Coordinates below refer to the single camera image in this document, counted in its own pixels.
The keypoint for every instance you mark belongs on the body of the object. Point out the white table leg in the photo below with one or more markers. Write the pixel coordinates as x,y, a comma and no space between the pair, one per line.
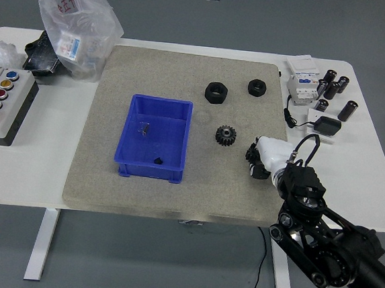
282,276
43,238

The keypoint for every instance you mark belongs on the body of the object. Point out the small black hex nut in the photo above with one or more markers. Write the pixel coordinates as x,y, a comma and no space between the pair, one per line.
257,87

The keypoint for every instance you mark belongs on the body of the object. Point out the grey five-button control box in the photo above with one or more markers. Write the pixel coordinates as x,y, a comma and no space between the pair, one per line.
11,108

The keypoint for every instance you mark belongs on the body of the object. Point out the white blue carton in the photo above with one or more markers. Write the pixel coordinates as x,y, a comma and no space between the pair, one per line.
69,46

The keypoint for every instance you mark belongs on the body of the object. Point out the small black part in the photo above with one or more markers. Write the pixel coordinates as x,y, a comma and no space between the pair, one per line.
157,161

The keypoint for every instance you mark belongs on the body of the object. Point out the black power adapter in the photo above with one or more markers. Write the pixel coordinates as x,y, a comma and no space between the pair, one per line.
328,125

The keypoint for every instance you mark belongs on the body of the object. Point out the black toothed gear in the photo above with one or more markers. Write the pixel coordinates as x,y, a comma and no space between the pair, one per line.
226,135

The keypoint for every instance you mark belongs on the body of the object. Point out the large black hex nut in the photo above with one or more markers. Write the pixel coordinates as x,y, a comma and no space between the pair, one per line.
217,93

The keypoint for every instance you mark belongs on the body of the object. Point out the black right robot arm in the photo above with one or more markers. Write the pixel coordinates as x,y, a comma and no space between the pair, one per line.
310,186

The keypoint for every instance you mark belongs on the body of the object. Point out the white flat plate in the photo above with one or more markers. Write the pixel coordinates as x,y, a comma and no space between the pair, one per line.
311,115

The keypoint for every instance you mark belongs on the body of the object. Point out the clear plastic bag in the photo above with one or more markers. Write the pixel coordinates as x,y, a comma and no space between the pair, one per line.
89,13

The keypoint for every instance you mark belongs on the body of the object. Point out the blue plastic box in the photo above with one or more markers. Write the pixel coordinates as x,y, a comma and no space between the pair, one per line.
175,142

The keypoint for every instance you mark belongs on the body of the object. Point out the grey-brown mat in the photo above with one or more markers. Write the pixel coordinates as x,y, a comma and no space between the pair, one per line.
185,69

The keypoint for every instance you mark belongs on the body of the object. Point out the black rectangular case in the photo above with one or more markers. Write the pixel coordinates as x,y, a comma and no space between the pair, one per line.
39,58

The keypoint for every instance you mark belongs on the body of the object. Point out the small clear metal part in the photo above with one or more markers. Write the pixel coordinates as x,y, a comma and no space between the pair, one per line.
144,128

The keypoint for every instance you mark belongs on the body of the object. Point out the black cylindrical capacitor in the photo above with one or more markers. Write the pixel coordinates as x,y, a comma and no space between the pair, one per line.
347,111
342,84
330,76
321,88
332,91
321,105

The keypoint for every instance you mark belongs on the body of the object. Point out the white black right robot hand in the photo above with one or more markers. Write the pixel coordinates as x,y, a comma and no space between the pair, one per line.
272,152

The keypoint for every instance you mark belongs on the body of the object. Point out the white circuit breaker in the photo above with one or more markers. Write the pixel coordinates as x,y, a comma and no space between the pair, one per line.
301,89

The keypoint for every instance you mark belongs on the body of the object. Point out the white switch panel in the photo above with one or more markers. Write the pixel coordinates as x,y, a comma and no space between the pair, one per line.
302,64

